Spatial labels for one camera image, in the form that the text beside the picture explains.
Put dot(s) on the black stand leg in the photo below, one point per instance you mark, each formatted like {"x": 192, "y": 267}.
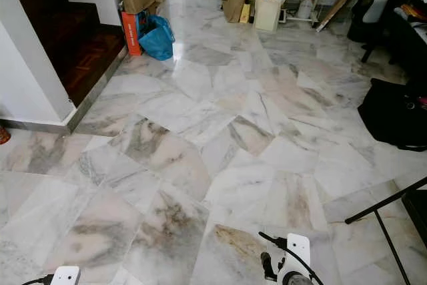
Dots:
{"x": 383, "y": 205}

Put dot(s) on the black fabric bag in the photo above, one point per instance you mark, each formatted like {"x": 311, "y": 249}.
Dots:
{"x": 393, "y": 115}

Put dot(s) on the blue plastic bag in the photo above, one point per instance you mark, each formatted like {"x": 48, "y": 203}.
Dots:
{"x": 157, "y": 41}

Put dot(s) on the cream shopping bag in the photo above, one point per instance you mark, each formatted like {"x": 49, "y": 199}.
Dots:
{"x": 268, "y": 15}

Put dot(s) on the yellow packet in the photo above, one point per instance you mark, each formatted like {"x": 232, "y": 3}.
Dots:
{"x": 245, "y": 13}

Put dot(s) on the black desk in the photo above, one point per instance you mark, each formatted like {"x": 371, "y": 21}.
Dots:
{"x": 410, "y": 48}

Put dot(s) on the white plastic jug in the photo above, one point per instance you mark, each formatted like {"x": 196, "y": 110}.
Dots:
{"x": 305, "y": 8}

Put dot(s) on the small brown paper bag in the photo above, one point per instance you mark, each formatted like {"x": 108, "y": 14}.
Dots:
{"x": 234, "y": 3}

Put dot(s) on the black office chair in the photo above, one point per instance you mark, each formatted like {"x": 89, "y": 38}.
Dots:
{"x": 363, "y": 18}

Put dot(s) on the orange cardboard box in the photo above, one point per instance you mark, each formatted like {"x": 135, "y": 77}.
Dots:
{"x": 131, "y": 35}

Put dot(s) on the dark wooden staircase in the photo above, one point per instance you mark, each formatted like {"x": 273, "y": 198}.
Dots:
{"x": 87, "y": 51}

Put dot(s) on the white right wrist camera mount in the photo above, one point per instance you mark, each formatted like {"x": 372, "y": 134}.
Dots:
{"x": 298, "y": 248}

